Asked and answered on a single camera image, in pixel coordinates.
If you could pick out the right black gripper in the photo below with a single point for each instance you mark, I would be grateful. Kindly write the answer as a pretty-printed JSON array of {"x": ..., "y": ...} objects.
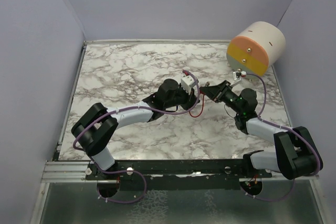
[{"x": 216, "y": 92}]

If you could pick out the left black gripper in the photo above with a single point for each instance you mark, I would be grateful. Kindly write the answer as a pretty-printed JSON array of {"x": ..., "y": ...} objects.
[{"x": 190, "y": 99}]

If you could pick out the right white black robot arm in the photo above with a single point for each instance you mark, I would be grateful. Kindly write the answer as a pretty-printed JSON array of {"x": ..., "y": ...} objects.
[{"x": 295, "y": 153}]

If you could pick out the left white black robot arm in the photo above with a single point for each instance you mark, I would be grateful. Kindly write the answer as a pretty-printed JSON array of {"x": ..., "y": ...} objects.
[{"x": 95, "y": 128}]

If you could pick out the cylinder with striped face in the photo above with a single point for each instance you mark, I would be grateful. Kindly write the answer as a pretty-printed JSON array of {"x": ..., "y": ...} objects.
[{"x": 256, "y": 48}]

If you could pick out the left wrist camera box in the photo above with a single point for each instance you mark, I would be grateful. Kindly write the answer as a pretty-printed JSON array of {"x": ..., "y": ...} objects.
[{"x": 188, "y": 82}]

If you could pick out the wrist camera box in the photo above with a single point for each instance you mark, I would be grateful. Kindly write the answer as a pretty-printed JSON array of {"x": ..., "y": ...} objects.
[
  {"x": 188, "y": 82},
  {"x": 237, "y": 77}
]

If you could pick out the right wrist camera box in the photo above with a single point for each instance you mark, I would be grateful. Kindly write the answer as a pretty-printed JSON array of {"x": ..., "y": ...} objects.
[{"x": 237, "y": 77}]

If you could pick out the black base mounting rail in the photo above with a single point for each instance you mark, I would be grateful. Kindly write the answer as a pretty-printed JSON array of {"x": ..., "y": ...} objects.
[{"x": 179, "y": 174}]

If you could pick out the aluminium frame extrusion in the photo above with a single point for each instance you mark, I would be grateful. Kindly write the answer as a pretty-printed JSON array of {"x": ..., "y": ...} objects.
[{"x": 65, "y": 172}]

